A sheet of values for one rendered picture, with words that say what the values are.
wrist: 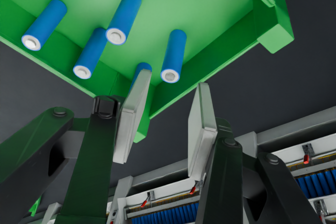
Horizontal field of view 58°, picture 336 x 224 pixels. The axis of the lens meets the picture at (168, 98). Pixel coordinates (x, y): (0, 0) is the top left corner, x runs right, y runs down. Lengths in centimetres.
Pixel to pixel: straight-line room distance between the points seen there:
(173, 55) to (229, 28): 7
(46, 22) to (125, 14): 8
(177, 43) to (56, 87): 95
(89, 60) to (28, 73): 93
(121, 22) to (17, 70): 99
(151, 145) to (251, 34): 110
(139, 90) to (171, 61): 12
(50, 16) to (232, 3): 17
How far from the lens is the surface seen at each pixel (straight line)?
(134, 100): 15
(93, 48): 31
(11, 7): 36
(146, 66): 35
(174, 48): 29
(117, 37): 26
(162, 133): 126
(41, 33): 30
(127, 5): 29
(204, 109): 16
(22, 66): 121
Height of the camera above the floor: 75
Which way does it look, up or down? 43 degrees down
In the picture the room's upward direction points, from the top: 169 degrees counter-clockwise
